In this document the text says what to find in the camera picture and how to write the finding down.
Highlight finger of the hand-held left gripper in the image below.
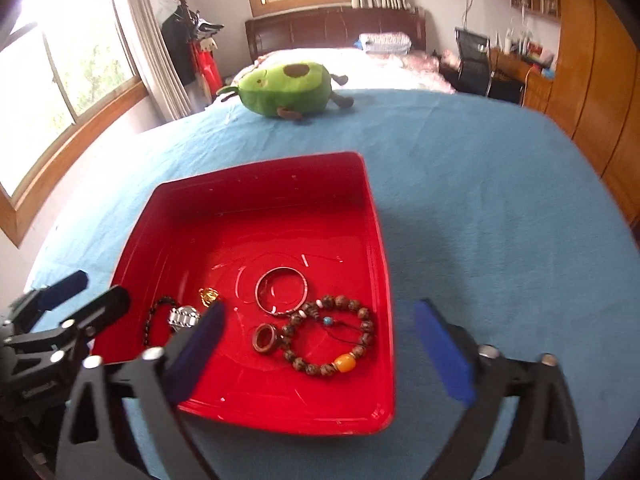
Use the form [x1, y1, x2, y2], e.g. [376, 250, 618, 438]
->
[5, 270, 90, 333]
[5, 286, 132, 366]

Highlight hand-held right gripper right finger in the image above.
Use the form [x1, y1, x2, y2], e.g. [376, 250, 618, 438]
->
[414, 299, 586, 480]

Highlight thin silver band bangle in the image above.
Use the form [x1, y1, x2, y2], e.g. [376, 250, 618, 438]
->
[255, 267, 308, 317]

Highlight dark wooden headboard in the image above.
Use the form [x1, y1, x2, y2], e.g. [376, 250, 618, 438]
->
[245, 6, 427, 63]

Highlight blue blanket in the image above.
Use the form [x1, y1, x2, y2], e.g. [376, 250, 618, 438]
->
[25, 87, 640, 480]

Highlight red plastic tray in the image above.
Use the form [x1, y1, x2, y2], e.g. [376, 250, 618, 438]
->
[92, 151, 396, 436]

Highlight pink floral bed sheet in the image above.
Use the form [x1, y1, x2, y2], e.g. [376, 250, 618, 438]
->
[220, 47, 457, 111]

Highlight wooden desk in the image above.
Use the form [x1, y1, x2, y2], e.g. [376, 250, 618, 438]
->
[490, 46, 556, 114]

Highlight red-brown stone ring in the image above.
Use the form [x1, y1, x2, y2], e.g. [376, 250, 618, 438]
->
[251, 324, 279, 356]

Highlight wooden wardrobe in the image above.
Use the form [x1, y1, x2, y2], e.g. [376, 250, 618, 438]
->
[545, 0, 640, 233]

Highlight large wood-framed window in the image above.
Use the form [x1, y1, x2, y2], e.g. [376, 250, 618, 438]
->
[0, 0, 151, 247]

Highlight wooden bead bracelet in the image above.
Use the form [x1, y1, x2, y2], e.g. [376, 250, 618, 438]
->
[281, 295, 376, 380]

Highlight green avocado plush toy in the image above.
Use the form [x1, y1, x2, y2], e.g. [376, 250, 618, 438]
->
[216, 61, 355, 124]

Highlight silver wristwatch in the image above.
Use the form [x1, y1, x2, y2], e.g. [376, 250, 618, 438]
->
[167, 305, 202, 333]

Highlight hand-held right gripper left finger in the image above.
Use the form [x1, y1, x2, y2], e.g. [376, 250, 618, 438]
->
[55, 302, 226, 480]

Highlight white curtain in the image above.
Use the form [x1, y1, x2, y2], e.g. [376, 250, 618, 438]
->
[119, 0, 193, 124]

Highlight multicolour bead bracelet gold charms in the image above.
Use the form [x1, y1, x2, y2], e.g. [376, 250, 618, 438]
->
[143, 287, 223, 348]

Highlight folded patterned towel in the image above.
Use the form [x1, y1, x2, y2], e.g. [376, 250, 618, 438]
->
[359, 32, 412, 55]

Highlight black office chair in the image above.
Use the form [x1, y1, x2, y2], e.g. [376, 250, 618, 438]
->
[454, 27, 494, 97]

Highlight coat rack with clothes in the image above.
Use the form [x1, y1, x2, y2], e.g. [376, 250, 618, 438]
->
[161, 0, 224, 107]

